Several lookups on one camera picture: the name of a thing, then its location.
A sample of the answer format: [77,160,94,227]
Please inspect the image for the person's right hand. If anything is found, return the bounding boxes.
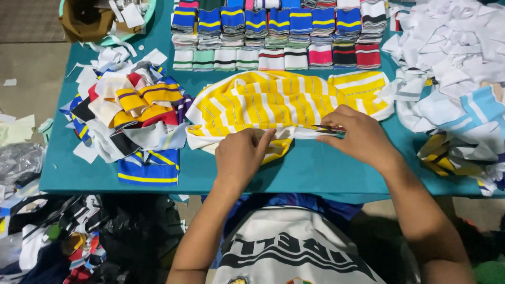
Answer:
[315,104,400,173]

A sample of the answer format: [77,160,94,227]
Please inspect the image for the person's left hand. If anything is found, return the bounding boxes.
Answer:
[215,128,277,190]

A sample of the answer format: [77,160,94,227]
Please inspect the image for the small black thread snips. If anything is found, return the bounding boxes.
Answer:
[311,125,346,135]

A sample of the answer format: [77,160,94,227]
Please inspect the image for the yellow white striped fabric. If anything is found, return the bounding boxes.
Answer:
[185,70,395,165]

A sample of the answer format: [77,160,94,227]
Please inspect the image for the teal table cover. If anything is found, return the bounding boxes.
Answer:
[39,0,505,204]

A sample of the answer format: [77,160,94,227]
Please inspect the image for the yellow black striped fabric piece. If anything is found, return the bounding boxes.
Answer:
[417,132,487,177]

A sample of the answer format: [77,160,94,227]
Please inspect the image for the blue yellow striped fabric piece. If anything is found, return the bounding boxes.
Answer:
[118,149,181,186]

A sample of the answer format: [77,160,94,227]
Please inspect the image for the person's white printed shirt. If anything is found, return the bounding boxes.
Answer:
[211,205,388,284]

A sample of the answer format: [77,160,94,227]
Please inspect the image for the light blue white striped fabric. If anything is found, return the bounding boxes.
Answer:
[396,84,505,155]

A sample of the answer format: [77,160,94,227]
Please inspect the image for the pile of colourful fabric scraps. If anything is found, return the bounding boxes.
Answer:
[59,47,195,165]

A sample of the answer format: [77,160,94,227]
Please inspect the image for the stacks of folded striped cuffs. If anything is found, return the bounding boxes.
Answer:
[170,0,390,72]

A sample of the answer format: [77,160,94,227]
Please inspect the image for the heap of white fabric scraps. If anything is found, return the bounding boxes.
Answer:
[377,0,505,197]

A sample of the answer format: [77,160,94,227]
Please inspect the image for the green plastic basin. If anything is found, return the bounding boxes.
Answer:
[59,0,158,47]

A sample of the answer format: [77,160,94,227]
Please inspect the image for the heap of fabric in bags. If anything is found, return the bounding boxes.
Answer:
[0,192,187,284]

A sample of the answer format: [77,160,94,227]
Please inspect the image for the green cloth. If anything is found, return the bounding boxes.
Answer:
[473,260,505,284]

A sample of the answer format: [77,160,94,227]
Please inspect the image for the clear plastic bag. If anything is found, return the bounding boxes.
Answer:
[0,142,47,187]

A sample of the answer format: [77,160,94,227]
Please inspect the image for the pale paper scraps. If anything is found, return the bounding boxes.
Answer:
[0,114,37,147]

